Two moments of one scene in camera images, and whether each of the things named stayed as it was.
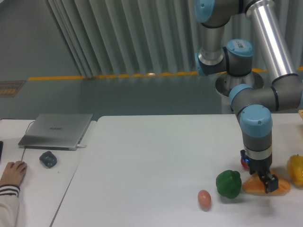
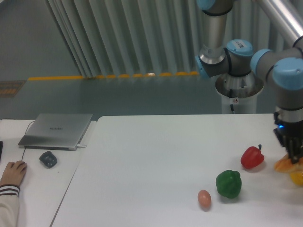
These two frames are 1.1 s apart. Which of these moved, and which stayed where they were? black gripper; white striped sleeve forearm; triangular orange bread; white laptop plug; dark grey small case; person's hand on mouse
Moved: triangular orange bread; black gripper
Stayed: white laptop plug; white striped sleeve forearm; dark grey small case; person's hand on mouse
